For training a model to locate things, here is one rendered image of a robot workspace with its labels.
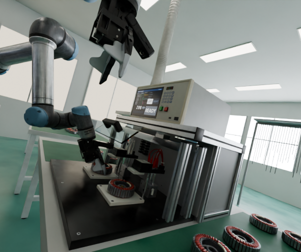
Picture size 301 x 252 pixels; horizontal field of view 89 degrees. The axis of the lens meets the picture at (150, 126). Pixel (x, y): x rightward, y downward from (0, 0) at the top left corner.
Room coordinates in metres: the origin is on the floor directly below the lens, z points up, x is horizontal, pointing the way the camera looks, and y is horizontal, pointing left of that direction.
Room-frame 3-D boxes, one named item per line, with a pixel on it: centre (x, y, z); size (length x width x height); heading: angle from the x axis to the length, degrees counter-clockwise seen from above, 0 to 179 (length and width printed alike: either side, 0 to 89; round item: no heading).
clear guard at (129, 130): (0.60, 0.01, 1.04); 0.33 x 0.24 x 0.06; 127
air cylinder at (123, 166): (0.93, 0.08, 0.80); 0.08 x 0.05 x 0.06; 37
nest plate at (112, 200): (0.65, 0.05, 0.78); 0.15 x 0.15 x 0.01; 37
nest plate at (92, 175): (0.85, 0.20, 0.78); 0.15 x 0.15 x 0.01; 37
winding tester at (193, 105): (0.93, -0.14, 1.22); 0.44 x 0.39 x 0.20; 37
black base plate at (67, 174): (0.76, 0.11, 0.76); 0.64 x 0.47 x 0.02; 37
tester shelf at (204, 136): (0.94, -0.13, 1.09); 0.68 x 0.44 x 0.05; 37
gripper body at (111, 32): (0.37, 0.15, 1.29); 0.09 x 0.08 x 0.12; 125
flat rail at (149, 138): (0.81, 0.04, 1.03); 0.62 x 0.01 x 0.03; 37
